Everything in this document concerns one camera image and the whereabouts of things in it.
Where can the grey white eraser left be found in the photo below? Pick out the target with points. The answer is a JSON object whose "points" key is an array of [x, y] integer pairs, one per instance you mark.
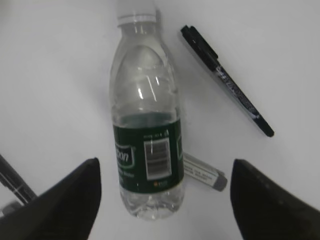
{"points": [[9, 208]]}

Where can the grey white eraser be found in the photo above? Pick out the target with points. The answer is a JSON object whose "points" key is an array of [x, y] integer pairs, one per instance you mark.
{"points": [[9, 208], [204, 173]]}

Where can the grey white eraser middle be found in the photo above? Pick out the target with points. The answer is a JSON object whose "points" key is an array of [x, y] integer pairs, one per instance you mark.
{"points": [[204, 173]]}

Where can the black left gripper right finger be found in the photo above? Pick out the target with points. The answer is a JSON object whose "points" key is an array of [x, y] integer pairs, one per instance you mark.
{"points": [[263, 210]]}

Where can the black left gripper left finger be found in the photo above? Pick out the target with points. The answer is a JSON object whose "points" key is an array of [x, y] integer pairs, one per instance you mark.
{"points": [[67, 211]]}

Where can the black marker pen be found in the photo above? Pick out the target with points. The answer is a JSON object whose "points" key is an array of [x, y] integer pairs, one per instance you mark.
{"points": [[211, 60], [15, 183]]}

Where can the clear water bottle green label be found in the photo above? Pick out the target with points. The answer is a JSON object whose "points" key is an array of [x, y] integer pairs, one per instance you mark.
{"points": [[146, 115]]}

